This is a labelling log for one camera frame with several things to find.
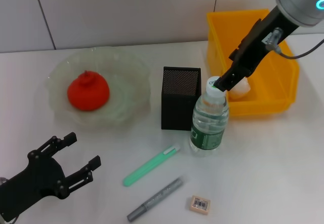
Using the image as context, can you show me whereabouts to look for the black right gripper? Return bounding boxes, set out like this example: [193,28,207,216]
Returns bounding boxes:
[214,5,300,92]

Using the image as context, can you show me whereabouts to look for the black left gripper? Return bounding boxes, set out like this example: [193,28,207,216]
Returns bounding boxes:
[0,132,102,222]

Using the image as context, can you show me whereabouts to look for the white paper ball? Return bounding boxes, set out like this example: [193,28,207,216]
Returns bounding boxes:
[228,79,252,100]

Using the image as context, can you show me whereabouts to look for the clear green-label water bottle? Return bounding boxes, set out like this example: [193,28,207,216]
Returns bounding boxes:
[189,76,230,158]

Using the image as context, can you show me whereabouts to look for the orange fruit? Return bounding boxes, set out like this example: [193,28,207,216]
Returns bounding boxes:
[67,70,111,112]

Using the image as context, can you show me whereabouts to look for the black mesh pen holder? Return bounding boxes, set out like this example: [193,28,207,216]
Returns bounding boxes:
[161,66,203,131]

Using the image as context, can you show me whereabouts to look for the mint green pen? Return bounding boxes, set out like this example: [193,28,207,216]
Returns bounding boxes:
[122,143,182,188]

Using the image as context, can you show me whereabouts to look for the pale green glass fruit plate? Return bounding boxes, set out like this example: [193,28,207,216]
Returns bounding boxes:
[47,47,152,131]

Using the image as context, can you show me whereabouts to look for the silver grey marker pen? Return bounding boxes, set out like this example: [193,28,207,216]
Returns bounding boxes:
[126,178,184,222]

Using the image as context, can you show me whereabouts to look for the beige eraser with barcode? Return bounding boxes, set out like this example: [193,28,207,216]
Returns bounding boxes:
[188,195,211,216]

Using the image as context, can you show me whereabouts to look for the yellow plastic bin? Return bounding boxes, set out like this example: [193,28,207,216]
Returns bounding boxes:
[205,8,301,118]

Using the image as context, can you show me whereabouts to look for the right wrist cable with plug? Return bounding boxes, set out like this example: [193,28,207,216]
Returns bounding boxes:
[264,27,324,60]

